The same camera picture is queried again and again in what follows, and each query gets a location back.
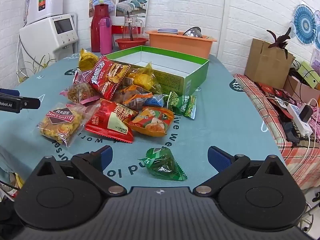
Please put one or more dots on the blue plate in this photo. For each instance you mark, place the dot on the blue plate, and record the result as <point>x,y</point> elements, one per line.
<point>167,30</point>

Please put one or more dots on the red thermos jug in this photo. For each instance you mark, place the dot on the red thermos jug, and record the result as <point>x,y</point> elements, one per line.
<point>96,30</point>

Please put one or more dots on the orange plastic basin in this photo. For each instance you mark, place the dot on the orange plastic basin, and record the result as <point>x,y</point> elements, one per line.
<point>180,43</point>

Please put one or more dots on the tall cardboard box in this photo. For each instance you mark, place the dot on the tall cardboard box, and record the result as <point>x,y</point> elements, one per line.
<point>265,65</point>

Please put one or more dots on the green triangular snack packet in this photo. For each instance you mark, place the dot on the green triangular snack packet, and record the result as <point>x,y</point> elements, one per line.
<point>165,166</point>

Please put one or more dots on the dry grass plant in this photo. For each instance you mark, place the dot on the dry grass plant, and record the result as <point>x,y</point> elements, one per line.
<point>37,65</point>

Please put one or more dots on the red plastic bowl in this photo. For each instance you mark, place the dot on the red plastic bowl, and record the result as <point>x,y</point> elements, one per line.
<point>131,43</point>

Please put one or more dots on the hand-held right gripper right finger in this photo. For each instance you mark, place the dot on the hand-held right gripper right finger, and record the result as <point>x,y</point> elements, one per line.
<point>220,158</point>

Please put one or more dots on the clear packet of yellow puffs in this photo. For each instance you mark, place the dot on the clear packet of yellow puffs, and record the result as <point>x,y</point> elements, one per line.
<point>60,125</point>

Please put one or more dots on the plaid cloth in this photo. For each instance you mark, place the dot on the plaid cloth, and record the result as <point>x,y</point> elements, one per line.
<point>295,160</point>

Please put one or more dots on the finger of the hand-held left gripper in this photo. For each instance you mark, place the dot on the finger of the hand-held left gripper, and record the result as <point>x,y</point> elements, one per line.
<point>31,103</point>
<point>10,92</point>

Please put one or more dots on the open cardboard box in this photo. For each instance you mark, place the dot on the open cardboard box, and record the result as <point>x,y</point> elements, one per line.
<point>302,91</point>

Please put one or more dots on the glass pitcher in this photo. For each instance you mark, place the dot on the glass pitcher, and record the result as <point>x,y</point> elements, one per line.
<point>132,27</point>

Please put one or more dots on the dark red snack packet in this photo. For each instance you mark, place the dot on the dark red snack packet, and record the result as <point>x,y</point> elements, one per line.
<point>81,76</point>

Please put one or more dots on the orange chip packet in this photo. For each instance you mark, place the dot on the orange chip packet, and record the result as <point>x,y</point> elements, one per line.
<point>152,122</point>

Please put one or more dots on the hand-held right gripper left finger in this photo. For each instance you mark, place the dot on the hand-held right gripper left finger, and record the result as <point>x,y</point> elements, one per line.
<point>106,155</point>

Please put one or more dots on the green cardboard box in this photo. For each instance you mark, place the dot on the green cardboard box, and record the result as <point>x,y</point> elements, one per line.
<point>175,80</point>

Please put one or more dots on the large red chip packet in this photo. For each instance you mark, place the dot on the large red chip packet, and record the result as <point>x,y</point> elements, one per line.
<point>107,77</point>

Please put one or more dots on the orange snack packet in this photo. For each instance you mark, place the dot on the orange snack packet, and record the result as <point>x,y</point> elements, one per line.
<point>135,96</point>

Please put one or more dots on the black charger plug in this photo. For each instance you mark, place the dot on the black charger plug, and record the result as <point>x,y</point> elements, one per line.
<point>305,113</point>

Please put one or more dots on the white appliance with screen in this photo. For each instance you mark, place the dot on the white appliance with screen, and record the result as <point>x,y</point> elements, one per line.
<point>42,45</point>

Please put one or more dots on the wall poster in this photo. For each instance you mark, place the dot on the wall poster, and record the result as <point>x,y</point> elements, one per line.
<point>130,2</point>

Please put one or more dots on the clear yellow snack packet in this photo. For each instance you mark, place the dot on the clear yellow snack packet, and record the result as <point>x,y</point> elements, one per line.
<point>143,78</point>

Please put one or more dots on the steel bowl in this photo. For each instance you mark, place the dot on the steel bowl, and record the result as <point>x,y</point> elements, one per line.
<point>193,32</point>

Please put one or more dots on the yellow-green box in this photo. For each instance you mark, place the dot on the yellow-green box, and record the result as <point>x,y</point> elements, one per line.
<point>308,73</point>

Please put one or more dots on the teal printed tablecloth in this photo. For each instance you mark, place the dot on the teal printed tablecloth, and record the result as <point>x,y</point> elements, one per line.
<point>225,130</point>

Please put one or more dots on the white wall water purifier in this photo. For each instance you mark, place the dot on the white wall water purifier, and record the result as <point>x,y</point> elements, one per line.
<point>47,0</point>

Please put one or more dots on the blue paper fan decoration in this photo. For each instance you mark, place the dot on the blue paper fan decoration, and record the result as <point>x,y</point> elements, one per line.
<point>303,23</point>

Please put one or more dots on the shiny gold snack packet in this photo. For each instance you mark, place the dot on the shiny gold snack packet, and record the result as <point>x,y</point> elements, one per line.
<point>87,60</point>

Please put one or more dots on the purple plant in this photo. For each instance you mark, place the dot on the purple plant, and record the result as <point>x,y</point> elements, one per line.
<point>278,42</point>

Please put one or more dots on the white power strip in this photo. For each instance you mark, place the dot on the white power strip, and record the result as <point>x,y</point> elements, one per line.
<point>296,117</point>

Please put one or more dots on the pink bottle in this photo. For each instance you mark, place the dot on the pink bottle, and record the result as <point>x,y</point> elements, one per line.
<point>105,37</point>

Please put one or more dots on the pink-edged brown snack packet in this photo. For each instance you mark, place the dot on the pink-edged brown snack packet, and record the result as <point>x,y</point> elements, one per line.
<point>80,92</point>

